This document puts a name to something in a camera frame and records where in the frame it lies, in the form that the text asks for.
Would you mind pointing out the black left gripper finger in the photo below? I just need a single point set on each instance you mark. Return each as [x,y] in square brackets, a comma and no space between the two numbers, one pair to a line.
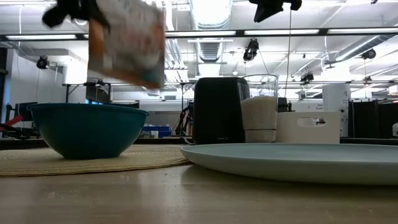
[101,17]

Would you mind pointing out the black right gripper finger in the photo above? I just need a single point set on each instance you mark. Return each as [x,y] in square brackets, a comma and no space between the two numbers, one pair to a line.
[267,11]

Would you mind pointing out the pumpkin O's cereal box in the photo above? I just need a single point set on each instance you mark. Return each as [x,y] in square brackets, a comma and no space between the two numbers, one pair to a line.
[130,46]

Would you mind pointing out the clear drinking glass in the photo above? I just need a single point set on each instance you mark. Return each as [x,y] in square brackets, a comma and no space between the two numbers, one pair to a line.
[259,115]

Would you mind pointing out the black hanging ceiling reel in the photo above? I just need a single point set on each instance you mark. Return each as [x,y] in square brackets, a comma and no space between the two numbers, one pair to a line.
[251,49]
[42,62]

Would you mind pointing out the white cabinet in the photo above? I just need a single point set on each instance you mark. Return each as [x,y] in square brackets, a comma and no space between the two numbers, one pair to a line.
[335,105]

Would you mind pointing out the black two-slot toaster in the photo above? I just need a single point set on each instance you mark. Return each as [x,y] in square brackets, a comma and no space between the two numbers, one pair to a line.
[217,112]

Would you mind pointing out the teal bowl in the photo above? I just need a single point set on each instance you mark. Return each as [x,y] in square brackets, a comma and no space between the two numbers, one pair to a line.
[87,130]

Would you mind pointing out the white plastic tray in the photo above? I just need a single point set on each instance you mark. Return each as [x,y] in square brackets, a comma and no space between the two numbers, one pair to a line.
[295,133]

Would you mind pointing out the blue storage bins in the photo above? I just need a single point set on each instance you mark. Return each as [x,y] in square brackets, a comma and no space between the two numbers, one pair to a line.
[157,130]

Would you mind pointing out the black folding partition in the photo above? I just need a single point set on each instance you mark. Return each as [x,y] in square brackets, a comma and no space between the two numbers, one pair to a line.
[373,119]

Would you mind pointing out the round woven beige placemat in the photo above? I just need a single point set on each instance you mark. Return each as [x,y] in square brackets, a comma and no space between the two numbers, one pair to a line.
[149,158]

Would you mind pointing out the light blue plate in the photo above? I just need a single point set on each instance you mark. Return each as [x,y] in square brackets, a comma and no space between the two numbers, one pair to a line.
[295,161]

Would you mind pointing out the silver ceiling air duct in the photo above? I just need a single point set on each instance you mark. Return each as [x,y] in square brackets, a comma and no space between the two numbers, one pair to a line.
[210,31]

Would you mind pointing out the black table frame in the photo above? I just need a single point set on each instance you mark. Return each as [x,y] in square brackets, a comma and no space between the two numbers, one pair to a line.
[18,143]

